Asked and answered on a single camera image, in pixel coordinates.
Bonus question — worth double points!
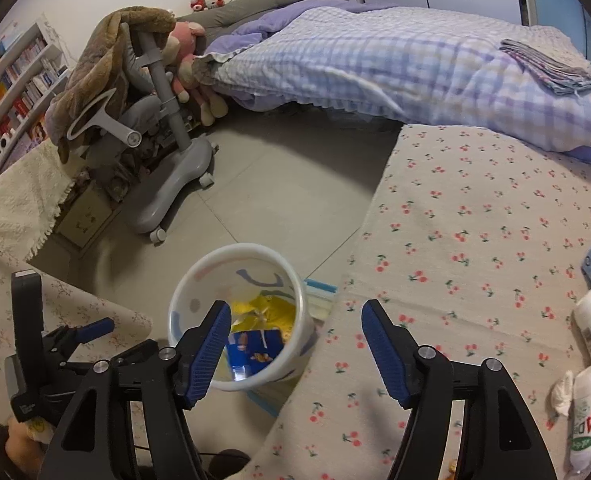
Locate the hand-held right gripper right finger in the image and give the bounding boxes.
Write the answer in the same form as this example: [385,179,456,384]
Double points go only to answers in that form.
[361,299,559,480]

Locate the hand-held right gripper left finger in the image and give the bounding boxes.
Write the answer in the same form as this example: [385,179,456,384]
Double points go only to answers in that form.
[38,300,232,480]

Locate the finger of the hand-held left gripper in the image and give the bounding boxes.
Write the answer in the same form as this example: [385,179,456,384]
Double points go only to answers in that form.
[46,317,116,361]

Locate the blue snack packet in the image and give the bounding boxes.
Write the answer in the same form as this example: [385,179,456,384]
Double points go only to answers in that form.
[226,329,284,378]

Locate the yellow wrapper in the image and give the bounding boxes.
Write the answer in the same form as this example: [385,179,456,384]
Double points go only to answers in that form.
[230,294,296,346]

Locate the white patterned trash bin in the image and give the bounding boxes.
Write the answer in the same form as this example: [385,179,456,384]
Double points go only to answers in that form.
[168,243,319,393]

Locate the white tissue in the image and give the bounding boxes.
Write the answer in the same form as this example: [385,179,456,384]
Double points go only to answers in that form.
[549,371,575,417]

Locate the floral print cloth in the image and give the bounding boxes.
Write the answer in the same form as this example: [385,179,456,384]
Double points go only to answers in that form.
[0,235,154,441]

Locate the small wooden cabinet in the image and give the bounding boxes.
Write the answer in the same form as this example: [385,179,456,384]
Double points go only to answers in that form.
[58,182,124,251]

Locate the cream lace cloth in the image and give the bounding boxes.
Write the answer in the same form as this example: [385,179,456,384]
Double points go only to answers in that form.
[0,140,76,261]

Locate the dark haired doll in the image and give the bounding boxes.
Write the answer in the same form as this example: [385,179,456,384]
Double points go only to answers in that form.
[0,417,51,476]

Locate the cherry print tablecloth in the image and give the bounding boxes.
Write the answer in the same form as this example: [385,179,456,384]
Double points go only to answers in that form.
[243,124,591,480]

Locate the rows of books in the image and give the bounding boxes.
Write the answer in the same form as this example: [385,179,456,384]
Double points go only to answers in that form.
[0,35,61,161]

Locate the gray study chair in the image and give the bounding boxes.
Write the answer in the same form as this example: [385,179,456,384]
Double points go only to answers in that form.
[66,25,221,246]

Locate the white bookshelf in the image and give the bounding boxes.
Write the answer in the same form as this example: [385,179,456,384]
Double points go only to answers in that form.
[0,20,71,176]

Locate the brown plush blanket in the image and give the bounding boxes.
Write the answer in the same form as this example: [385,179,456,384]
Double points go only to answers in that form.
[44,6,177,163]

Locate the purple plaid quilt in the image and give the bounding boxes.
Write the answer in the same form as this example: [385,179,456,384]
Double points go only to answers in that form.
[196,0,591,171]

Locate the pink plush toy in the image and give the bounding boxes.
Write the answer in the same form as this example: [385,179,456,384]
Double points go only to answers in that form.
[163,21,229,128]

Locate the folded striped cloth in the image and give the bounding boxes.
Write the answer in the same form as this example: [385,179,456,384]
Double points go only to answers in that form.
[499,38,591,96]

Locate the gray bed headboard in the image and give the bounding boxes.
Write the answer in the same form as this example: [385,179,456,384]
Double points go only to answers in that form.
[176,0,349,56]

